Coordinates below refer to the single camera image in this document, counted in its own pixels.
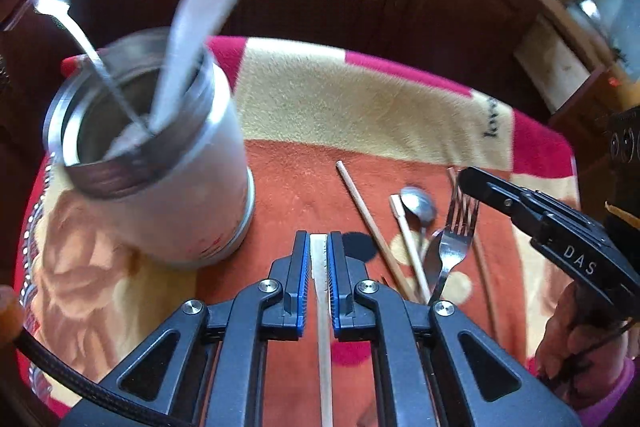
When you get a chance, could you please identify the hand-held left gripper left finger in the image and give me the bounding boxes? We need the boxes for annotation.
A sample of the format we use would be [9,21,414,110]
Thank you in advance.
[60,231,308,427]

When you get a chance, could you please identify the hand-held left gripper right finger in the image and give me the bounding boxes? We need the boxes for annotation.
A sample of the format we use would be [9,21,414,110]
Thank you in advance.
[327,231,583,427]

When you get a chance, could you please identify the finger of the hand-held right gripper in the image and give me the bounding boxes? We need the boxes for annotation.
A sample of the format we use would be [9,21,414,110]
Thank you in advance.
[457,167,538,233]

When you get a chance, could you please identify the pale wooden chopstick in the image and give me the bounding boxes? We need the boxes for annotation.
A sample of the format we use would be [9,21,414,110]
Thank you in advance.
[310,234,334,427]
[390,194,432,305]

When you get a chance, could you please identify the metal fork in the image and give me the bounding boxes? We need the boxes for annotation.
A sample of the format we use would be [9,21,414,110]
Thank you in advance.
[427,187,481,305]

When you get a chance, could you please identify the long brown wooden chopstick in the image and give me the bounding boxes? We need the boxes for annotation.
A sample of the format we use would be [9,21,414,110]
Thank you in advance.
[336,160,416,303]

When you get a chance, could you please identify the white steel utensil container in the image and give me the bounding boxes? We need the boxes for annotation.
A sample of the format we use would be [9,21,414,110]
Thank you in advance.
[42,27,257,270]

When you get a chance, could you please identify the person's right forearm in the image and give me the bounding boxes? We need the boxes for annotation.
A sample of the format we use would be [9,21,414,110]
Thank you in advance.
[575,357,640,427]

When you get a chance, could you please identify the person's right hand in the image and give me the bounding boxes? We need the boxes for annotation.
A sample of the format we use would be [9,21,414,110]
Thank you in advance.
[532,279,631,383]

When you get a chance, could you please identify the person's left hand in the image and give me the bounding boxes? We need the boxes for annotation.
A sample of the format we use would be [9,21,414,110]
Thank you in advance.
[0,285,26,345]

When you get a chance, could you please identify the pale cabinet side panel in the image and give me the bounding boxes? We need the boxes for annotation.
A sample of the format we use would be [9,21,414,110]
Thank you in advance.
[514,14,608,112]

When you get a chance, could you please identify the red orange printed blanket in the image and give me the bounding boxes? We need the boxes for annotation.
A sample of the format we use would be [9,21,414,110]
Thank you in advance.
[12,36,581,427]

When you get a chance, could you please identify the black cable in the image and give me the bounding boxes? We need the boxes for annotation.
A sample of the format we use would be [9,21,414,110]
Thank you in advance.
[12,332,201,427]

